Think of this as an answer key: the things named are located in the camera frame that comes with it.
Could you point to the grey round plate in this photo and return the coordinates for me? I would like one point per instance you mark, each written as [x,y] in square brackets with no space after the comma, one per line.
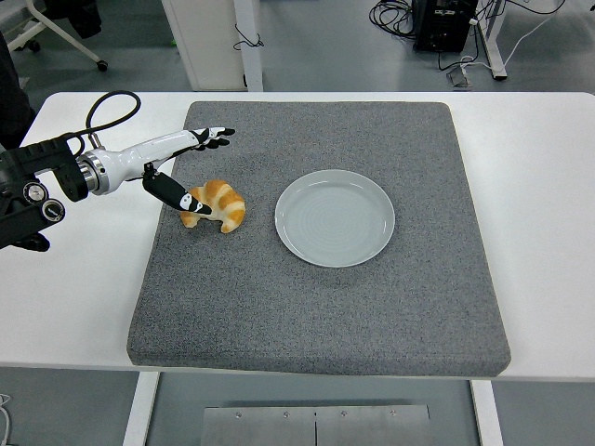
[334,218]

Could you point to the white chair base with casters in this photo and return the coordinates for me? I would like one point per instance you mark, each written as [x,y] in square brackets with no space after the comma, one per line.
[102,65]

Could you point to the white desk leg with foot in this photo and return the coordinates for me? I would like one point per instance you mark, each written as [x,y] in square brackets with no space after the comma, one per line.
[493,42]

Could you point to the golden croissant bread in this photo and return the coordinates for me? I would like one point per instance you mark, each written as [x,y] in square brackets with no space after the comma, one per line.
[228,204]

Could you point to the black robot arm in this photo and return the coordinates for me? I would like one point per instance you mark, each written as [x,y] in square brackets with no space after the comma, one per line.
[42,155]

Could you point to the black computer case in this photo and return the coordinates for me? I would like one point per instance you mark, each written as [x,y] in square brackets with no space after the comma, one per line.
[441,28]

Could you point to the white upright post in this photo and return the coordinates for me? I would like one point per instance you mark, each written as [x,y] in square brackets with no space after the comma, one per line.
[251,69]

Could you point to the black hanging garment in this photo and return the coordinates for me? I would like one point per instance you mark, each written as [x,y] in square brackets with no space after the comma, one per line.
[86,23]

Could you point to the person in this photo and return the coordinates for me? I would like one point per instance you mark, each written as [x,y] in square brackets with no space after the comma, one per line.
[11,102]

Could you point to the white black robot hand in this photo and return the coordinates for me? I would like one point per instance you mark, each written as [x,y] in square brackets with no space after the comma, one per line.
[139,155]

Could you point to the white cabinet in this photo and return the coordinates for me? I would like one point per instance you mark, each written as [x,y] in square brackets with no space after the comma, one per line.
[204,46]

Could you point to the clear plastic floor item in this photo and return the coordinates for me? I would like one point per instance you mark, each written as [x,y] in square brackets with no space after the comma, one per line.
[459,78]

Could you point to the grey speckled foam mat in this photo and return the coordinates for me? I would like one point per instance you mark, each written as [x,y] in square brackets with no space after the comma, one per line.
[325,316]

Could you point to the white table leg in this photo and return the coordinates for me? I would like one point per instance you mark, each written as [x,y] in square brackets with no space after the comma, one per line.
[139,413]
[488,418]

